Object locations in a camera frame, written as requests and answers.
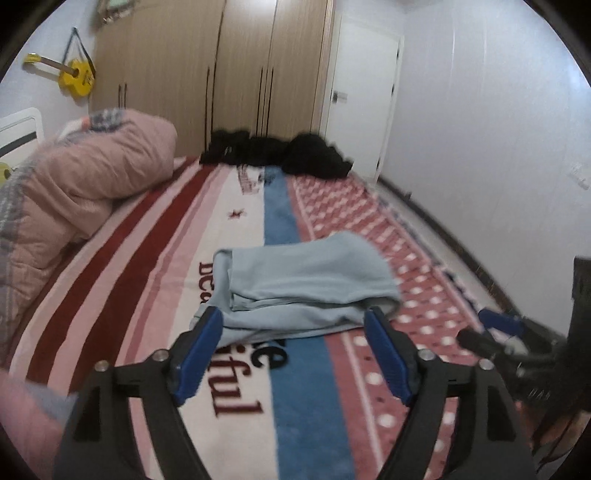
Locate clothes in wardrobe compartment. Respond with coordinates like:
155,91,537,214
99,0,139,23

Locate white wall switch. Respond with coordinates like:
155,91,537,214
569,162,591,190

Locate wooden wardrobe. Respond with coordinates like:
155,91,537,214
90,0,335,158

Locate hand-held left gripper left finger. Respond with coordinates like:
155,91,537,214
53,306,225,480

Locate white bed headboard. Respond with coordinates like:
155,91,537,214
0,107,44,169

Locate light blue sweater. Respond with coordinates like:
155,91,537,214
191,231,402,347

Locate white door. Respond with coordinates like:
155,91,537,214
323,16,402,183

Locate yellow guitar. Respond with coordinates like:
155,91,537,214
24,27,96,97

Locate pink grey quilt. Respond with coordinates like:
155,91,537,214
0,108,178,319

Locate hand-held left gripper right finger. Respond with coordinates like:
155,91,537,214
364,307,539,480

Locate striped dotted printed blanket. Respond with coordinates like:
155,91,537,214
0,154,536,480

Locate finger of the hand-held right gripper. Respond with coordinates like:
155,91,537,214
478,308,525,339
457,327,527,366

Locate pile of black clothes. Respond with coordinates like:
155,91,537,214
199,129,354,181

